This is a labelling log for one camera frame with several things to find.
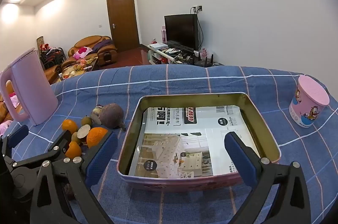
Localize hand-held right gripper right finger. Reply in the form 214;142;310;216
224;132;311;224

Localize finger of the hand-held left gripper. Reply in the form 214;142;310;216
1;124;29;158
11;130;73;174

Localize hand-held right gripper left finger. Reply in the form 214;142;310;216
30;131;118;224

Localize small orange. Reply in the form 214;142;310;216
65;141;82;160
62;119;79;134

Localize large orange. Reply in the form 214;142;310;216
87;127;109;149

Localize pink rectangular tin box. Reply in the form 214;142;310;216
117;92;281;191

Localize purple sweet potato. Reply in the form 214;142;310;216
100;103;127;132

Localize pink floral cloth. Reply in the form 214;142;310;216
9;91;22;108

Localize pink electric kettle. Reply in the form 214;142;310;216
0;48;59;126

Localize printed paper sheet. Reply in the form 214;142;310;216
129;105;260;179

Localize cluttered coffee table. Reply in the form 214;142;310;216
59;56;99;80

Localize pink cartoon cup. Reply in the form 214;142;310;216
289;75;330;129

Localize black chairs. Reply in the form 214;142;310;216
40;47;67;69

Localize pink cushion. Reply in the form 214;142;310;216
73;46;93;60

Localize blue plaid tablecloth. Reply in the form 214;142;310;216
0;64;338;224

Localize brown leather armchair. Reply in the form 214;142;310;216
68;35;118;69

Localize black router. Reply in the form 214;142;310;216
195;53;214;67

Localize purple cloth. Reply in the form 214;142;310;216
92;39;112;52

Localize white television stand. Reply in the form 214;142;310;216
147;44;202;65

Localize brown wooden door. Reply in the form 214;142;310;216
106;0;140;53

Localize black television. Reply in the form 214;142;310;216
164;14;199;51

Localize black power cable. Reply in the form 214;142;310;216
198;12;204;51

